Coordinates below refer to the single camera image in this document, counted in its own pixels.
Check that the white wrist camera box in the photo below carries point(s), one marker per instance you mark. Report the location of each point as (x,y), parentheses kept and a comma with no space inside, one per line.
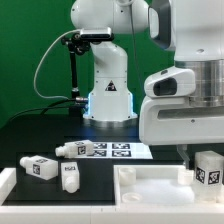
(171,82)

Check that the silver camera on pole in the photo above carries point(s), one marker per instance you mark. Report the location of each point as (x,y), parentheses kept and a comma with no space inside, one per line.
(103,34)

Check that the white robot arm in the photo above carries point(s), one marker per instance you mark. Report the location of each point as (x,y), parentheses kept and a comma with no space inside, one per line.
(181,47)

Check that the white square tabletop part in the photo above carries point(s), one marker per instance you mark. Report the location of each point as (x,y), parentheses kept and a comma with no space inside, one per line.
(162,185)

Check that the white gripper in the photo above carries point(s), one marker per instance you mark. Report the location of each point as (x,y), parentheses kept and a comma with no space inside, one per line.
(170,121)

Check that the printed marker tag sheet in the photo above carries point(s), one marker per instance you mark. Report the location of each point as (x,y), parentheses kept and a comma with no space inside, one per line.
(121,150)

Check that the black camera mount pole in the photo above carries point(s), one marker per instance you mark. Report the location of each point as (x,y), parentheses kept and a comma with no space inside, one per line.
(76,47)

